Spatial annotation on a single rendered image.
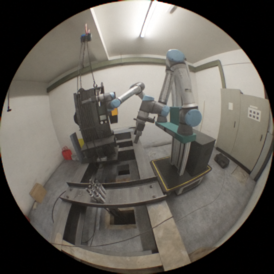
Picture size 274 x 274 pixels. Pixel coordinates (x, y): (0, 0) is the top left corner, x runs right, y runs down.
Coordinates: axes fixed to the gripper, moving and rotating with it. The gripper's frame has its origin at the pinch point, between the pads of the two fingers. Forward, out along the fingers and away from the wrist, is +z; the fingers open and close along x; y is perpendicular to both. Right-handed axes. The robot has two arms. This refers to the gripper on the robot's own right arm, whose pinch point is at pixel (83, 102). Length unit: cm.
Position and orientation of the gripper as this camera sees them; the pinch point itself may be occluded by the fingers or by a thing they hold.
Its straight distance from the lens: 90.2
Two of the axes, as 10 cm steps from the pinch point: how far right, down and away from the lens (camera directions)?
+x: -4.2, -2.6, 8.7
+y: 1.6, 9.2, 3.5
